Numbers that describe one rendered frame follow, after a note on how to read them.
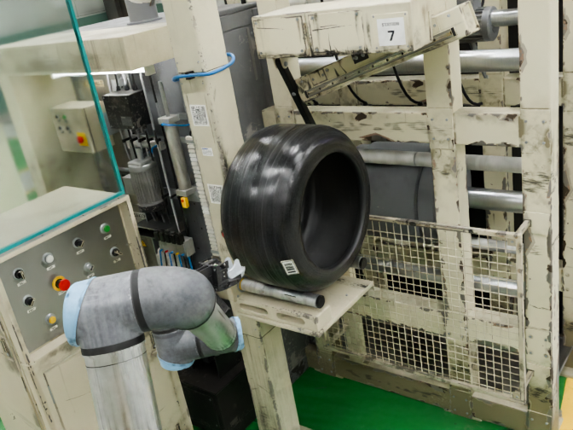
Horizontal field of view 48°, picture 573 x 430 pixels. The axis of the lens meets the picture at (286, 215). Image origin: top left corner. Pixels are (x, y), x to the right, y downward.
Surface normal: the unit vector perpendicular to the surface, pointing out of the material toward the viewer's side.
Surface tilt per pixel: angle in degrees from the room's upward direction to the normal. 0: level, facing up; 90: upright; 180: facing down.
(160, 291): 57
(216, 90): 90
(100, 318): 70
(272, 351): 90
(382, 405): 0
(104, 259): 90
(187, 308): 95
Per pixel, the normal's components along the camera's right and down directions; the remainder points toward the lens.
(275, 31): -0.59, 0.40
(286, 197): 0.11, -0.04
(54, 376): 0.79, 0.11
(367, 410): -0.16, -0.91
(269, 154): -0.44, -0.58
